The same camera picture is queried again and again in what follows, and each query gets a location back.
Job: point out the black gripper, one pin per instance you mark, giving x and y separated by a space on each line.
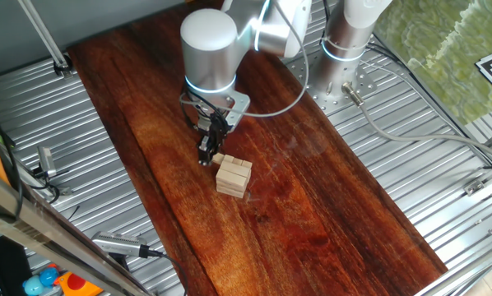
212 126

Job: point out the pale wooden Jenga block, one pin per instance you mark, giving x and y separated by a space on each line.
231 178
228 158
247 163
234 167
218 158
238 160
229 191

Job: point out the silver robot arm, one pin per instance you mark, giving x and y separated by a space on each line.
209 53

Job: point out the dark red wooden board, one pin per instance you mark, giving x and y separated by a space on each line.
291 205

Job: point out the orange emergency stop box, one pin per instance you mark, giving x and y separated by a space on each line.
77 283

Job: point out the aluminium stand pole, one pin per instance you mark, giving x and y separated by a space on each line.
44 37

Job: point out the light blue round toy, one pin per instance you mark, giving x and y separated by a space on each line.
33 285

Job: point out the black equipment case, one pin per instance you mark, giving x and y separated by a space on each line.
3 267

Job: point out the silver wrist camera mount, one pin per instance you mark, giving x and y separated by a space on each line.
238 104

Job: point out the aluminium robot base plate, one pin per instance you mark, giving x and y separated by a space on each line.
332 106

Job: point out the silver ribbed camera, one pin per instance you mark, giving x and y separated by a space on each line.
116 243

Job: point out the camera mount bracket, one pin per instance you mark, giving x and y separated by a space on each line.
118 260

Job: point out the small grey camera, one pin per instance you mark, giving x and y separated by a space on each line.
46 160

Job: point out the steel frame bar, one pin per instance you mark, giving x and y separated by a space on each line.
44 230

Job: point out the aluminium corner bracket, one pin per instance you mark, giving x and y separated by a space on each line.
474 187

